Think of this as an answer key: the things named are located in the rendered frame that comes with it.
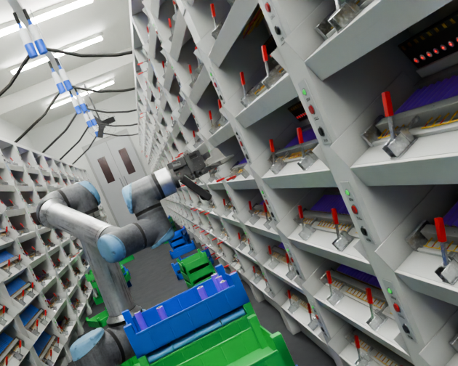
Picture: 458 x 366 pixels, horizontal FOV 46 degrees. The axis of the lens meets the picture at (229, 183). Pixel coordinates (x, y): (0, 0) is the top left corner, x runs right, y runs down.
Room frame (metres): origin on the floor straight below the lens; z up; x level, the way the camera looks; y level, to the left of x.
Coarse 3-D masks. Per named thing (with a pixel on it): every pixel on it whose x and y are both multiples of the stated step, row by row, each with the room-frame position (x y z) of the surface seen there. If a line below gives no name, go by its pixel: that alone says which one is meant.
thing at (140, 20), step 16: (144, 16) 3.01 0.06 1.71; (144, 32) 3.00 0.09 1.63; (160, 48) 3.01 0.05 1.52; (160, 64) 3.00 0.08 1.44; (176, 80) 3.01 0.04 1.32; (176, 96) 3.00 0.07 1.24; (192, 128) 3.01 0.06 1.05; (224, 192) 3.01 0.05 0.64; (224, 224) 3.01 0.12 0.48; (240, 256) 3.00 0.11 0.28; (256, 288) 3.00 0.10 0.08
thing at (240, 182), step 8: (240, 152) 2.32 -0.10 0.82; (232, 160) 2.31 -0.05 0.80; (240, 160) 2.32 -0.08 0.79; (224, 168) 2.31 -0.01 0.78; (248, 168) 1.71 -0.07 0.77; (224, 176) 2.30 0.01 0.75; (240, 176) 2.05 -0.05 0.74; (248, 176) 1.87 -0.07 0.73; (232, 184) 2.21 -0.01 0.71; (240, 184) 2.04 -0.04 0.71; (248, 184) 1.90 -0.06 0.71; (256, 184) 1.77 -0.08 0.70
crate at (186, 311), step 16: (224, 272) 1.49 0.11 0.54; (192, 288) 1.48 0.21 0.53; (208, 288) 1.49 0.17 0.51; (240, 288) 1.31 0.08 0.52; (160, 304) 1.46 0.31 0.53; (176, 304) 1.47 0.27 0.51; (192, 304) 1.48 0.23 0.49; (208, 304) 1.29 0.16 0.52; (224, 304) 1.30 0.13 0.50; (240, 304) 1.31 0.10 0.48; (128, 320) 1.43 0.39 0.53; (160, 320) 1.46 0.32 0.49; (176, 320) 1.27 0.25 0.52; (192, 320) 1.28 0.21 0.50; (208, 320) 1.29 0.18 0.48; (128, 336) 1.25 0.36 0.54; (144, 336) 1.26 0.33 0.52; (160, 336) 1.26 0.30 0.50; (176, 336) 1.27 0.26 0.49; (144, 352) 1.25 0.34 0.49
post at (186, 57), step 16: (160, 16) 2.31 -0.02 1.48; (160, 32) 2.31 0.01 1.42; (192, 48) 2.32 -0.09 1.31; (176, 64) 2.31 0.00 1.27; (192, 64) 2.32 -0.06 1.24; (208, 96) 2.32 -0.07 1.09; (208, 112) 2.31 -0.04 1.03; (208, 144) 2.32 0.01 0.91; (224, 144) 2.32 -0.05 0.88; (240, 192) 2.31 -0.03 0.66; (256, 192) 2.32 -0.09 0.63; (240, 208) 2.31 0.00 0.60; (256, 240) 2.31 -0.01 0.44; (272, 288) 2.32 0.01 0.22; (288, 320) 2.31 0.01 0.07
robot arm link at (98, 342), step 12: (84, 336) 2.13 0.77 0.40; (96, 336) 2.07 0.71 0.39; (108, 336) 2.11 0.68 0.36; (72, 348) 2.06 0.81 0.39; (84, 348) 2.04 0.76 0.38; (96, 348) 2.05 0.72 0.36; (108, 348) 2.07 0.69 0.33; (120, 348) 2.10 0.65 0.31; (84, 360) 2.03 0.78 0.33; (96, 360) 2.04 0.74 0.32; (108, 360) 2.06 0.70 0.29; (120, 360) 2.10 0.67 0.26
